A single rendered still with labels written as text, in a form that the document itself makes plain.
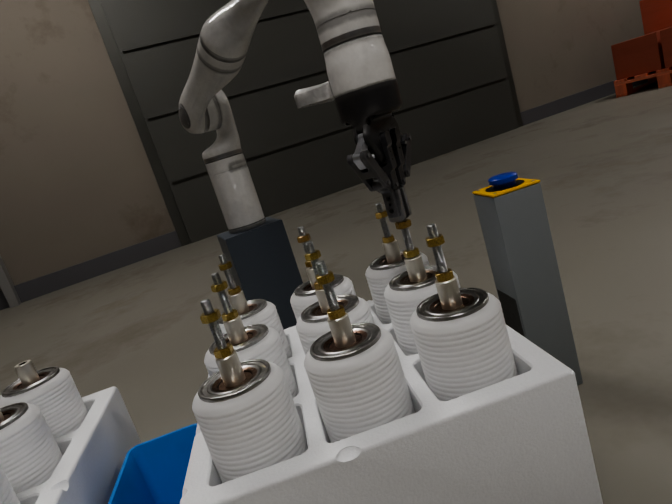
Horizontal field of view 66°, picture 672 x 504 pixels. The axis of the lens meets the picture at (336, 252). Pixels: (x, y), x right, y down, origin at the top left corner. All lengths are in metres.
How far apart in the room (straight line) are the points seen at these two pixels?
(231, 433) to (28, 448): 0.29
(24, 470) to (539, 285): 0.69
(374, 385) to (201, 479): 0.19
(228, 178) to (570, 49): 4.67
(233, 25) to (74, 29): 3.07
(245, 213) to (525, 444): 0.85
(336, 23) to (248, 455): 0.45
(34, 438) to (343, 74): 0.55
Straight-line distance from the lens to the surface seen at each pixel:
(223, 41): 1.04
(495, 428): 0.54
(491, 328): 0.54
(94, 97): 3.96
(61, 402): 0.84
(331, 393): 0.52
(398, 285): 0.66
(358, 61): 0.60
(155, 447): 0.84
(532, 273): 0.78
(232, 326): 0.64
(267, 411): 0.52
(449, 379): 0.55
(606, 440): 0.76
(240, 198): 1.22
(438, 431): 0.52
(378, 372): 0.51
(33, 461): 0.74
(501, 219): 0.74
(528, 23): 5.32
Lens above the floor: 0.46
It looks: 13 degrees down
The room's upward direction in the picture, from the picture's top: 17 degrees counter-clockwise
